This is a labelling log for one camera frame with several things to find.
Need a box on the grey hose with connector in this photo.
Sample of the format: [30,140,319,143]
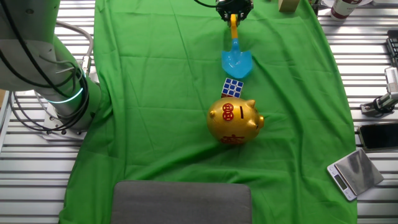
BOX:
[55,20,95,77]

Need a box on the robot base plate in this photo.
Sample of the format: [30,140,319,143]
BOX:
[42,101,88,141]

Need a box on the smartphone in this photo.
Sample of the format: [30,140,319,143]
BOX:
[357,122,398,152]

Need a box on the green cloth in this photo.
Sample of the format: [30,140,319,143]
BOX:
[58,0,358,224]

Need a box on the grey cushion pad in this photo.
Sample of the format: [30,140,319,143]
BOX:
[110,180,253,224]

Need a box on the silver digital kitchen scale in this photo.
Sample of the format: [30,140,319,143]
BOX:
[326,149,385,202]

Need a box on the golden piggy bank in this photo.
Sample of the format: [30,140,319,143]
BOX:
[206,96,266,146]

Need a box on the black keyboard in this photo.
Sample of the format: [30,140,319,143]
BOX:
[386,29,398,67]

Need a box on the red white can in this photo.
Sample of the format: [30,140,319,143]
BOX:
[330,0,363,21]

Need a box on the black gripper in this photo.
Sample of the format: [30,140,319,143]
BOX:
[216,0,253,29]

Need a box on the large wooden block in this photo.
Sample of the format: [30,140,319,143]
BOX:
[278,0,301,14]

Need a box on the silver ribbed camera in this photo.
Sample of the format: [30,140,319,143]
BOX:
[384,66,398,93]

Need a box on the black base cable bundle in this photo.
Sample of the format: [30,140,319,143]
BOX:
[0,0,91,134]

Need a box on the blue yellow toy shovel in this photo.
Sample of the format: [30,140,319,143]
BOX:
[221,13,254,80]

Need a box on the Rubik's cube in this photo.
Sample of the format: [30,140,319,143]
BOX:
[221,77,244,99]

